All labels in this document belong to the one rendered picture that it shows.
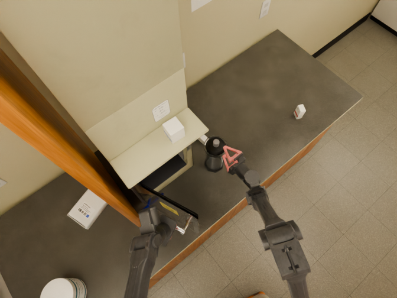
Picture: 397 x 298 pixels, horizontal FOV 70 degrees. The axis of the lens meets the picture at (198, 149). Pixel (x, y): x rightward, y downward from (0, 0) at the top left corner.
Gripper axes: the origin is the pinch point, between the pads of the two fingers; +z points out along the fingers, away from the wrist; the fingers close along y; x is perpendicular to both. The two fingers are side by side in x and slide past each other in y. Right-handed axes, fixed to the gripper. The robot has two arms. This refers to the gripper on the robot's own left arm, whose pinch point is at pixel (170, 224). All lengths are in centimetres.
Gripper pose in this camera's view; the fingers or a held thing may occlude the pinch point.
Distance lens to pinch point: 116.0
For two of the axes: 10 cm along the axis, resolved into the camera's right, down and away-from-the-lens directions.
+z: 1.9, 0.2, 9.8
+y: -4.3, 9.0, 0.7
